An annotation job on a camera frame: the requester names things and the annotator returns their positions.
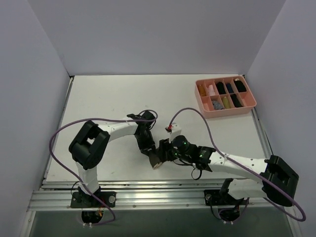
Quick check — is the orange rolled garment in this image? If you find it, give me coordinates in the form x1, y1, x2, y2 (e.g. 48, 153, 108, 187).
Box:
198, 84, 207, 97

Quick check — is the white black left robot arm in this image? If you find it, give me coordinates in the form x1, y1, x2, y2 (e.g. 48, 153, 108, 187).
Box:
69, 112, 156, 207

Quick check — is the black white rolled garment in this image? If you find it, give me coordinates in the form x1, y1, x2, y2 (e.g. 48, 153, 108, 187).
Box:
234, 79, 247, 92

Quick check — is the dark blue rolled garment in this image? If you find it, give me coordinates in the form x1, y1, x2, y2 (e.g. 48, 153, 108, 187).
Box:
226, 83, 234, 94

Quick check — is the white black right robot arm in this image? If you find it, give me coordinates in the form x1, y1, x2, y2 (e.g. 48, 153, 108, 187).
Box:
156, 135, 299, 207

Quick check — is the pink divided storage box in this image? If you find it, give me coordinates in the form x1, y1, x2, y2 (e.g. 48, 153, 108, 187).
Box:
195, 76, 257, 119

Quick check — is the brown underwear cream waistband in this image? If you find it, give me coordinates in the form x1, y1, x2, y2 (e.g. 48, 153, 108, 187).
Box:
148, 151, 162, 170

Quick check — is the yellow rolled garment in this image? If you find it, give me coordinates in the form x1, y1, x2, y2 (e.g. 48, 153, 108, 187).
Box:
222, 97, 231, 109

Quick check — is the black rolled garment lower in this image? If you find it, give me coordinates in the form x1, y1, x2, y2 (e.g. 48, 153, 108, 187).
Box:
230, 94, 243, 108

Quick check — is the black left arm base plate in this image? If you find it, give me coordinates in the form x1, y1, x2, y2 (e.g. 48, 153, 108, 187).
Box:
70, 190, 116, 208

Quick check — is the grey patterned rolled garment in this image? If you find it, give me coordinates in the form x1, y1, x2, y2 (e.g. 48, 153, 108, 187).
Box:
212, 100, 224, 110

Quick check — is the pink white rolled garment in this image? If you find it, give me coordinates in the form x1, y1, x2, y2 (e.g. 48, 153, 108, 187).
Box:
208, 84, 216, 96

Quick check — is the aluminium frame rail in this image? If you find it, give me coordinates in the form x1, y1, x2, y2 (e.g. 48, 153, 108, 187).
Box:
27, 181, 296, 212

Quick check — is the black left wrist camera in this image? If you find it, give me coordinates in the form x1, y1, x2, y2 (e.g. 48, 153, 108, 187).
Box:
139, 110, 158, 123

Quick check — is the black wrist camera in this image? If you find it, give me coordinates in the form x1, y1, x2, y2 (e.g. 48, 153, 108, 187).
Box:
171, 135, 198, 163
139, 110, 158, 123

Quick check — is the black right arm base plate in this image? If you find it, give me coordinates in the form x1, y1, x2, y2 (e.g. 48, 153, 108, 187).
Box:
203, 189, 246, 206

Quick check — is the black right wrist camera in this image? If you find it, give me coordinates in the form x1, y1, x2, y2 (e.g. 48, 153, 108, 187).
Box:
171, 135, 198, 163

